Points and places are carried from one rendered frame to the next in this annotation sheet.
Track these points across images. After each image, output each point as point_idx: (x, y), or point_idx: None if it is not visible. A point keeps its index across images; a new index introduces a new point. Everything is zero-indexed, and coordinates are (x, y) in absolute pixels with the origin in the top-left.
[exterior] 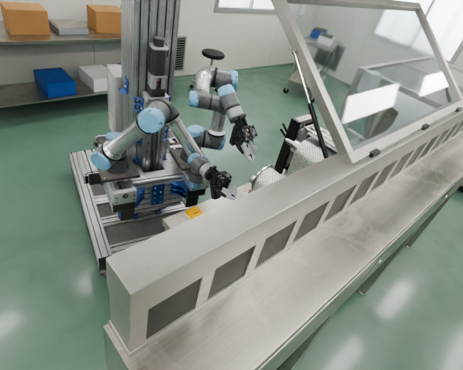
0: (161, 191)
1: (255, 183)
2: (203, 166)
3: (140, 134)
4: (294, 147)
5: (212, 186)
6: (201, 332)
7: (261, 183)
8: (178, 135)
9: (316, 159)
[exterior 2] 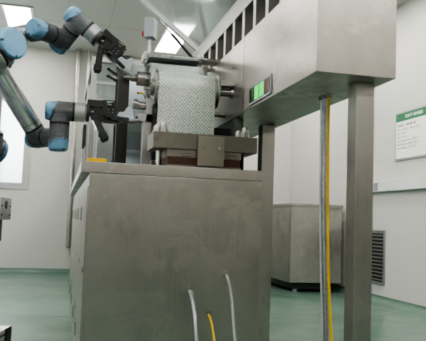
0: None
1: (159, 82)
2: (76, 103)
3: None
4: (142, 75)
5: (99, 122)
6: None
7: (167, 78)
8: (14, 86)
9: (176, 70)
